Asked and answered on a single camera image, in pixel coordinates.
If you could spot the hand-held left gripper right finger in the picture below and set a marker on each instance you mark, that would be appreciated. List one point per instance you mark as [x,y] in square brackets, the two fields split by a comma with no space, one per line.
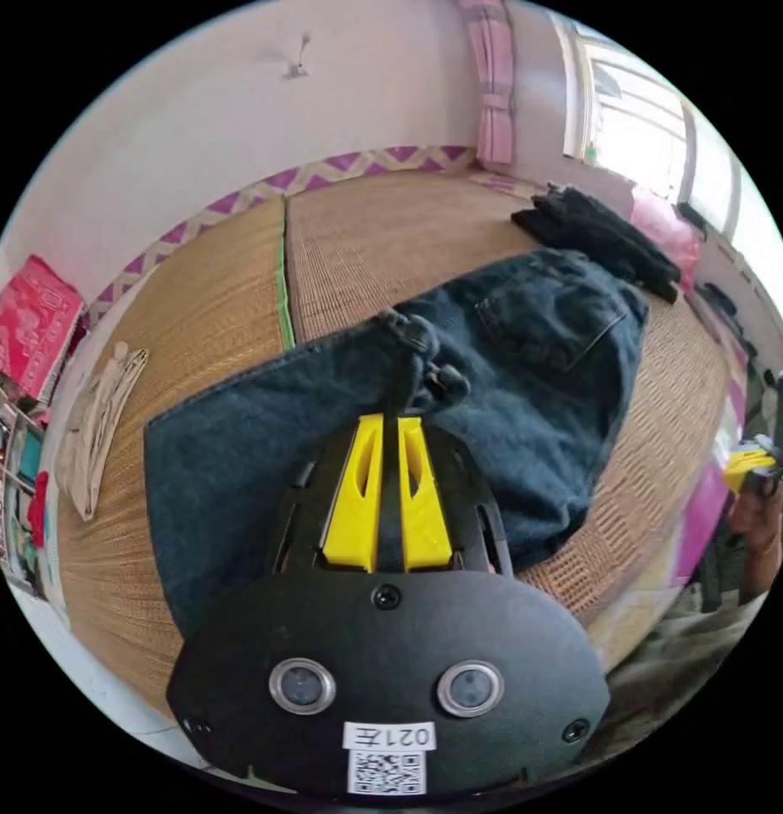
[424,515]

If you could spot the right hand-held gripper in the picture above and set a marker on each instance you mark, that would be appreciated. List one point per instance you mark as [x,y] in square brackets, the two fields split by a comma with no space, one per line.
[779,464]

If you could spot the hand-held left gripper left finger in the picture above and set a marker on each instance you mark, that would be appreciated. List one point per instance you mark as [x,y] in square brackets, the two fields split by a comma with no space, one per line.
[351,509]

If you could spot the blue jeans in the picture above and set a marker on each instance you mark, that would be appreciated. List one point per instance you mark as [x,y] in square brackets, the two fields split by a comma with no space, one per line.
[238,458]

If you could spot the person's right hand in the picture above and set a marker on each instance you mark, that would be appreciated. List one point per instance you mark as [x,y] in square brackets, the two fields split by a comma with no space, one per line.
[757,528]

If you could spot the person's body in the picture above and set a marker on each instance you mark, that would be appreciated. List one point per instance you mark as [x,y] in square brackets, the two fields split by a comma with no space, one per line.
[677,661]

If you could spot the pink bag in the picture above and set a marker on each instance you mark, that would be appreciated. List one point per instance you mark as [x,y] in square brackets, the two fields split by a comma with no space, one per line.
[666,232]

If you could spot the black garment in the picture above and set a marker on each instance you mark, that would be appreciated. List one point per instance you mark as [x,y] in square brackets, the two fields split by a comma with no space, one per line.
[598,232]

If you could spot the shelf with items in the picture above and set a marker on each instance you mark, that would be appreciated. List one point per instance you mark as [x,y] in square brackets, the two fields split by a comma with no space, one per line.
[12,483]

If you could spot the window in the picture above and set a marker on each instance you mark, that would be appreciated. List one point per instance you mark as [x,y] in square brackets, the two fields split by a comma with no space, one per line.
[639,121]

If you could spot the red patterned cloth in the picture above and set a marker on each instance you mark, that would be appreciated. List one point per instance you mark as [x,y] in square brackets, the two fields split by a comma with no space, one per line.
[28,324]

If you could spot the pink curtain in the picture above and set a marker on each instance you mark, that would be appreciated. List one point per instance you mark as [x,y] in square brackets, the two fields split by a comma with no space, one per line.
[494,83]

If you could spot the ceiling fan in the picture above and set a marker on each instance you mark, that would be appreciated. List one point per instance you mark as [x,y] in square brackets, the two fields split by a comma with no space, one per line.
[294,63]

